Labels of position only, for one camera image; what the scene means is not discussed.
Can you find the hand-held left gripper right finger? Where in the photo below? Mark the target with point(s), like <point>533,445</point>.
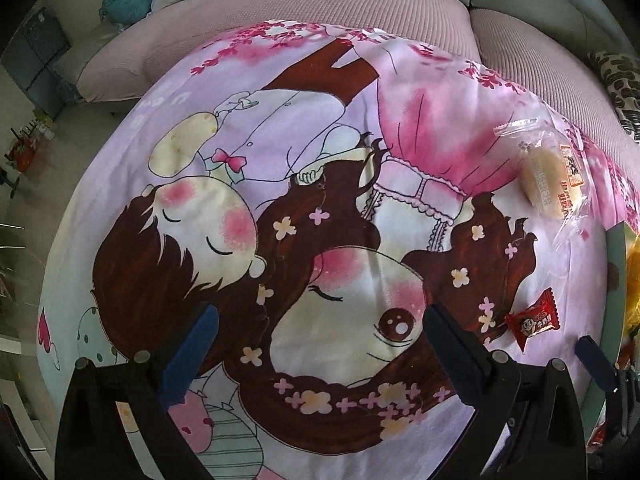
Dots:
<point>452,355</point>

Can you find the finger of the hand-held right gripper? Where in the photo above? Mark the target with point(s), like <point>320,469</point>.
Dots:
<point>597,362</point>

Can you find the clear bun packet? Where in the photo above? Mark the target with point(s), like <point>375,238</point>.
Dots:
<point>547,175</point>

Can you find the dark cabinet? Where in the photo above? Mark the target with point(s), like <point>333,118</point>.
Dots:
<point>35,55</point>

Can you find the colourful floor clutter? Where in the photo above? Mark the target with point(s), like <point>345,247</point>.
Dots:
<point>25,152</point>

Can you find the teal cardboard box lid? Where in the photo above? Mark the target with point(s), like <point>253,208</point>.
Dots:
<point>614,260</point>

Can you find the yellow snack packet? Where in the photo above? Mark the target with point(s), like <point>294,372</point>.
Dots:
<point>634,290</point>

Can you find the black and white patterned pillow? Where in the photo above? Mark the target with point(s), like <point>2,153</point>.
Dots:
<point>620,85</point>

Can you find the small red candy packet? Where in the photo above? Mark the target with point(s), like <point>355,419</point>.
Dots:
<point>532,321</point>

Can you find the pink printed cartoon blanket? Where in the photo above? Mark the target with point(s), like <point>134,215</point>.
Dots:
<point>300,160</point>

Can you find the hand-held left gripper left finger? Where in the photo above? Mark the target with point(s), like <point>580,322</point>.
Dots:
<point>190,355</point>

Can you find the blue cloth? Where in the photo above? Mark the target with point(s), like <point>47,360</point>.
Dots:
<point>125,2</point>

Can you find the pink ribbed sofa cover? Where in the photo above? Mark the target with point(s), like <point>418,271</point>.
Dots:
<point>300,5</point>

